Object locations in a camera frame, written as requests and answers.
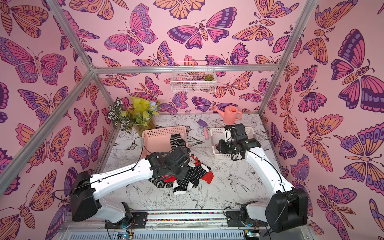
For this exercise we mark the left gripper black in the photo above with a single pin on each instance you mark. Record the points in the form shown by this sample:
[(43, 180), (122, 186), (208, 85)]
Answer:
[(184, 170)]

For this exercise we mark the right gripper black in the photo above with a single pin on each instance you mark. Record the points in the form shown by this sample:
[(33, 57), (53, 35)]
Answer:
[(226, 146)]

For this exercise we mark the red bear sock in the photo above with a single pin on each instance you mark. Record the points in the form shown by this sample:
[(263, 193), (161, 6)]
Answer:
[(194, 161)]

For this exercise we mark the black white striped sock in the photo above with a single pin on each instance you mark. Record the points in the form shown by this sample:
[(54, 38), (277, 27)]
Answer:
[(177, 141), (160, 183)]

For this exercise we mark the black pinstripe sock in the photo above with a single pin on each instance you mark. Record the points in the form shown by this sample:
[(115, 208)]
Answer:
[(192, 178)]

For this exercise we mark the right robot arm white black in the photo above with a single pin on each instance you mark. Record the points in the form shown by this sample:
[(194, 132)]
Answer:
[(288, 206)]

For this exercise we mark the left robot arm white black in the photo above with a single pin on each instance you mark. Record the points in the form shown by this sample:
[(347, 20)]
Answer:
[(87, 194)]

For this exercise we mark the white plastic basket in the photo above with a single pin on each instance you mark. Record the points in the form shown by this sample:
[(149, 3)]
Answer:
[(220, 144)]

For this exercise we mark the pink plastic basket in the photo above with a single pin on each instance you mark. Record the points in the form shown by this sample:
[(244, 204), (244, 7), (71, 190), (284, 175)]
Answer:
[(159, 140)]

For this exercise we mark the red patterned sock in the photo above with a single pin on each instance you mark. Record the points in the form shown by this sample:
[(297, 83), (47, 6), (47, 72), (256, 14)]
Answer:
[(170, 179)]

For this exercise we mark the pink watering can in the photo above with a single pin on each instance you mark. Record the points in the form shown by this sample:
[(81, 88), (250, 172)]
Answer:
[(230, 115)]

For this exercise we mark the purple pink garden trowel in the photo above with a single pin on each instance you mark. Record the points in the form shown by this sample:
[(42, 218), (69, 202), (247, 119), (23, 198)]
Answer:
[(204, 125)]

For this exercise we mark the artificial plant bouquet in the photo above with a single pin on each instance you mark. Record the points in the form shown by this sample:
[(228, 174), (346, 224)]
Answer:
[(136, 113)]

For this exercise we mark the small green succulent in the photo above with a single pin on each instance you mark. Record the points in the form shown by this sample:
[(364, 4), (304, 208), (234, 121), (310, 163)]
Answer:
[(209, 77)]

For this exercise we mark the white wire wall basket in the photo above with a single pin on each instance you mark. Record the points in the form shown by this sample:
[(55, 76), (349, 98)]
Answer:
[(188, 76)]

